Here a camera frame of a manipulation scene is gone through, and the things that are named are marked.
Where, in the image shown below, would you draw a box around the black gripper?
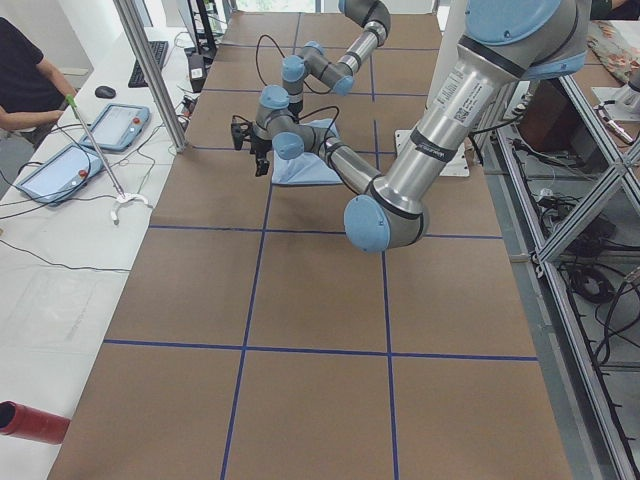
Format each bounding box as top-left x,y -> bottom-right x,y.
288,97 -> 304,123
230,114 -> 272,177

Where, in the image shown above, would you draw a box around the third robot base arm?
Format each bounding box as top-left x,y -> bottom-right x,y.
592,70 -> 639,122

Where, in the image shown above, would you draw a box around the teach pendant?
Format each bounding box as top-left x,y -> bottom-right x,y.
89,103 -> 151,153
16,145 -> 103,205

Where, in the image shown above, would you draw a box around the reacher grabber stick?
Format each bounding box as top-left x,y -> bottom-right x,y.
65,94 -> 152,225

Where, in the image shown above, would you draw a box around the black keyboard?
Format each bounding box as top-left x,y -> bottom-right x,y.
127,39 -> 170,89

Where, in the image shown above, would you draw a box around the aluminium frame post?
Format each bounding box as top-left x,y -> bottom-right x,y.
113,0 -> 187,153

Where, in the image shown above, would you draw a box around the near teach pendant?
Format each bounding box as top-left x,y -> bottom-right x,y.
16,145 -> 103,205

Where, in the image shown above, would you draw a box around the aluminium frame rails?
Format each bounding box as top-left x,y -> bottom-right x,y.
476,65 -> 639,479

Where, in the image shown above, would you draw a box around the seated person in black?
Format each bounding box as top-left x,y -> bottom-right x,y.
1,18 -> 76,148

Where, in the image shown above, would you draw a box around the far teach pendant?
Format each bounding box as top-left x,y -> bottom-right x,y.
89,103 -> 151,153

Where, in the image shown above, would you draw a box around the cable bundle under frame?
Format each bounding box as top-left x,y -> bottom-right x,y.
529,184 -> 640,371

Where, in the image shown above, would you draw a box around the red bottle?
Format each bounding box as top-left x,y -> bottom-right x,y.
1,401 -> 70,445

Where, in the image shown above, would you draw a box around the light blue t-shirt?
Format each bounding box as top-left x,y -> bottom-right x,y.
271,132 -> 342,186

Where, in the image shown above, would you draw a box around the floral cloth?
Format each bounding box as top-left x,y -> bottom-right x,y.
587,20 -> 639,84

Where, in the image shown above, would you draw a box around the black computer mouse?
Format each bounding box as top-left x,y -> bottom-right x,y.
94,85 -> 116,99

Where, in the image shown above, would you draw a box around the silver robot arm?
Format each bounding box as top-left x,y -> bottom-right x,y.
231,0 -> 591,252
281,0 -> 391,119

